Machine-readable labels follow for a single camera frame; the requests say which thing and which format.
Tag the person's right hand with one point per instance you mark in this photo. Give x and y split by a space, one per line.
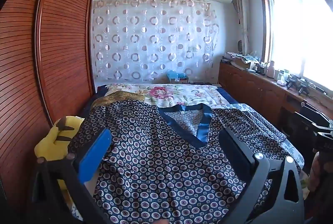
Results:
316 172

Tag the yellow plush toy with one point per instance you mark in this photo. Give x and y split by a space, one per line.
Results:
49 143

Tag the white bottle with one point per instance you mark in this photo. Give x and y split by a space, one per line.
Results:
270 69

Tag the blue floral bed sheet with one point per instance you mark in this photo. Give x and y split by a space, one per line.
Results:
294 155

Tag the wooden-framed window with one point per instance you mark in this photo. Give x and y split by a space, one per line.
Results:
299 31

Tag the blue plastic bag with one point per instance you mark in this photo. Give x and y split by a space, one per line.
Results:
174 75

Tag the black desk devices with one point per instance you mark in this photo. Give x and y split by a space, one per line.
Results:
298 84

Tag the navy circle-patterned shirt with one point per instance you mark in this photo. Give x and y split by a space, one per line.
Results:
161 161

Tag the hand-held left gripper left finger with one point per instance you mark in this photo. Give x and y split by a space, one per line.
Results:
95 156

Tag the wooden sideboard cabinet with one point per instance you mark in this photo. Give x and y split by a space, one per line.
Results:
249 88

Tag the circle-patterned sheer curtain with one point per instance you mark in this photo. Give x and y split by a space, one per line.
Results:
156 39

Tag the beige window curtain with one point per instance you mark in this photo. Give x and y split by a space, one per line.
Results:
243 18

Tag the cardboard box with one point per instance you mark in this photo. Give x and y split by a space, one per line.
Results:
182 80

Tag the pile of patterned cloths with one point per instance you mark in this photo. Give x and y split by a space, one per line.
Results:
243 57

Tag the pink floral quilt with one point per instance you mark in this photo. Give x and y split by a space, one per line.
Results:
169 92

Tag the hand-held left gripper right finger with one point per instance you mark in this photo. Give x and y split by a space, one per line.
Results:
238 147

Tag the gold patterned garment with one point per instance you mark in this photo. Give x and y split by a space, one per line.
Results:
122 96

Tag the green-lidded jar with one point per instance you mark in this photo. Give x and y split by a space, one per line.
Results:
285 75

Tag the black round fan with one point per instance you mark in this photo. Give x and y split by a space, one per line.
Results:
240 47

